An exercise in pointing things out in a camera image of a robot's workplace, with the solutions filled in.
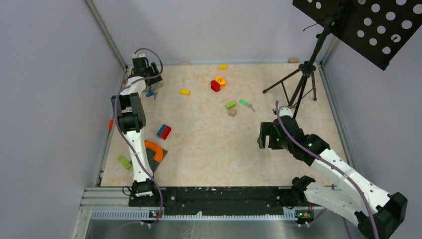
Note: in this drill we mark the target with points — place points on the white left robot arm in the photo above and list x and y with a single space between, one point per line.
130 121

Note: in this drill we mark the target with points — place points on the orange arch block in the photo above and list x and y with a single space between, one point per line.
158 151

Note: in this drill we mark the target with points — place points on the black perforated music stand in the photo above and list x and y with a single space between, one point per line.
376 29

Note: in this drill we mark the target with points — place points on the wooden wedge back right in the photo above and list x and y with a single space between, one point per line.
293 60

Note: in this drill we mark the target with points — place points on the orange round block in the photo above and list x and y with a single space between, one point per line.
221 80

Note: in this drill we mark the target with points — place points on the yellow brick mid left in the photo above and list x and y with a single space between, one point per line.
184 92

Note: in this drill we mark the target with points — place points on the small wooden cube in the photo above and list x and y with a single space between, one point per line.
232 112

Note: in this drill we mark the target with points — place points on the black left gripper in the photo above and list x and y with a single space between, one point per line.
153 67

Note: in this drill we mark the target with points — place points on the green tagged key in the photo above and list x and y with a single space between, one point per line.
247 104

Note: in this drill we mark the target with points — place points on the grey studded baseplate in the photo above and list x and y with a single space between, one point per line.
152 162

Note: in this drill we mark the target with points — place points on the small orange wall clip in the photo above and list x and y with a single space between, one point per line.
111 123

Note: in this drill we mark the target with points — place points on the light green curved block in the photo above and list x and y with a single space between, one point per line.
125 162

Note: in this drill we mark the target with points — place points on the green brick block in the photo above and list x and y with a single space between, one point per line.
230 104

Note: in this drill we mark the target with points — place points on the red blue brick stack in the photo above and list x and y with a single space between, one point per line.
163 132

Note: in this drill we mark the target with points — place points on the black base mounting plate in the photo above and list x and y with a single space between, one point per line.
223 201

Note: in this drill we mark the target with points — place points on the red cylinder block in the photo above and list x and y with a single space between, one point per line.
215 85

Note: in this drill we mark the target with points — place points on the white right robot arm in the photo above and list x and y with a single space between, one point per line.
376 212

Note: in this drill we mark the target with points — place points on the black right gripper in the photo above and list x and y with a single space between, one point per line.
267 128

